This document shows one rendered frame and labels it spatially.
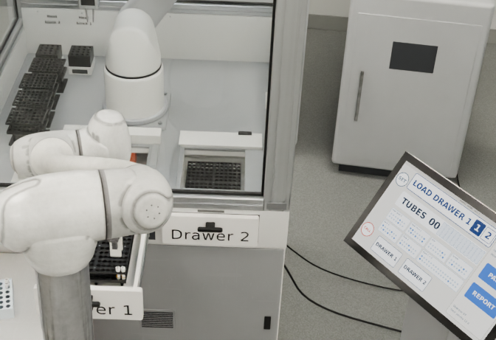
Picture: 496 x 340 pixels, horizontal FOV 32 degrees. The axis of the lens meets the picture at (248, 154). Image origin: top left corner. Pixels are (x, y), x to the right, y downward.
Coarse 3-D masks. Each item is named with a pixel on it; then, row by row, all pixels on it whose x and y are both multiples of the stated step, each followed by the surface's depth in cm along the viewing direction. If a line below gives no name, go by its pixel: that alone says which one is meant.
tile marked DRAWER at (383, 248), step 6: (378, 240) 236; (384, 240) 235; (372, 246) 237; (378, 246) 235; (384, 246) 234; (390, 246) 233; (378, 252) 235; (384, 252) 234; (390, 252) 233; (396, 252) 232; (384, 258) 233; (390, 258) 232; (396, 258) 231; (390, 264) 232
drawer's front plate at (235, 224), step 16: (176, 224) 256; (192, 224) 256; (224, 224) 256; (240, 224) 256; (256, 224) 256; (176, 240) 260; (192, 240) 260; (208, 240) 260; (224, 240) 260; (240, 240) 260; (256, 240) 259
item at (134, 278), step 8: (136, 240) 258; (144, 240) 250; (136, 248) 255; (144, 248) 249; (136, 256) 253; (144, 256) 248; (136, 264) 250; (144, 264) 248; (128, 272) 247; (136, 272) 239; (128, 280) 244; (136, 280) 236
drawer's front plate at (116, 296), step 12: (36, 288) 227; (96, 288) 228; (108, 288) 228; (120, 288) 228; (132, 288) 229; (36, 300) 230; (96, 300) 230; (108, 300) 230; (120, 300) 230; (132, 300) 230; (36, 312) 233; (96, 312) 232; (108, 312) 232; (120, 312) 232; (132, 312) 232
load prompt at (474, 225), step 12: (420, 180) 234; (420, 192) 232; (432, 192) 230; (444, 192) 228; (432, 204) 229; (444, 204) 227; (456, 204) 225; (456, 216) 224; (468, 216) 222; (468, 228) 221; (480, 228) 219; (492, 228) 217; (480, 240) 218; (492, 240) 216
